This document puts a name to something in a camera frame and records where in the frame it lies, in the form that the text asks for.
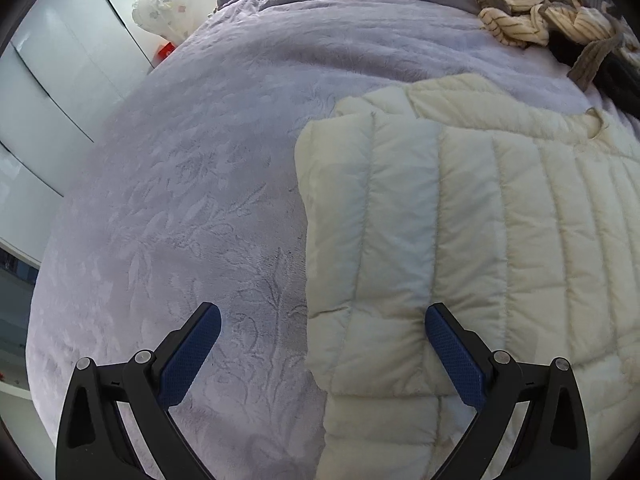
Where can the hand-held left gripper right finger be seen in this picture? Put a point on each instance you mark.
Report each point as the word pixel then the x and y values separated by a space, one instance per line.
pixel 457 355

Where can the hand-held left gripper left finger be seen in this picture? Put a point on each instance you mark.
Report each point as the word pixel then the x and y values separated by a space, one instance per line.
pixel 192 355

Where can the cream quilted puffer jacket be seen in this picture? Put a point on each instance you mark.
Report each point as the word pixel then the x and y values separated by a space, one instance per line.
pixel 500 235

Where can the lilac embossed blanket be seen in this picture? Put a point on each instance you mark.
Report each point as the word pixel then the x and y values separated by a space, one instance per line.
pixel 200 160

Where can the small red box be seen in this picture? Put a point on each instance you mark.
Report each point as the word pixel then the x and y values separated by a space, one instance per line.
pixel 165 50

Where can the black garment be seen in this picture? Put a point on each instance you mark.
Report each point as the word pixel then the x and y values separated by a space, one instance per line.
pixel 617 80

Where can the white wardrobe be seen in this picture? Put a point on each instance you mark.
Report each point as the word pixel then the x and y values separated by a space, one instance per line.
pixel 60 60

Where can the cream striped sweater brown trim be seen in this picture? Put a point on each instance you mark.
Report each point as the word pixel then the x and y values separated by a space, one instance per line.
pixel 515 25

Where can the white printed plastic bag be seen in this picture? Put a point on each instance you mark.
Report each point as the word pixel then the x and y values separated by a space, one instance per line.
pixel 160 2

